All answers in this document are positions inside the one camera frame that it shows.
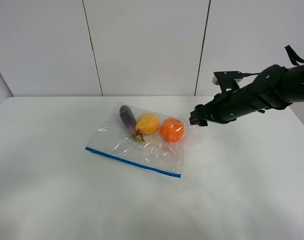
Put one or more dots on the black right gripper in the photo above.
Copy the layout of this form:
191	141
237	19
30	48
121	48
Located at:
223	109

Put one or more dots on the clear zip bag blue strip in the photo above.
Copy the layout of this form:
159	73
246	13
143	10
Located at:
113	141

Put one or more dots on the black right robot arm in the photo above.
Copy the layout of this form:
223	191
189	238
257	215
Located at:
275	87

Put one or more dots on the orange toy orange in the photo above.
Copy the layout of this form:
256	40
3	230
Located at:
172	130

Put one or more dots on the yellow toy pear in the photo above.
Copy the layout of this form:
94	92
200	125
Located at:
147	123

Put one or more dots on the purple toy eggplant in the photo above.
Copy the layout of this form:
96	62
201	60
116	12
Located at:
129	121

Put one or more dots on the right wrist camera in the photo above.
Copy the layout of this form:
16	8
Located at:
227	80

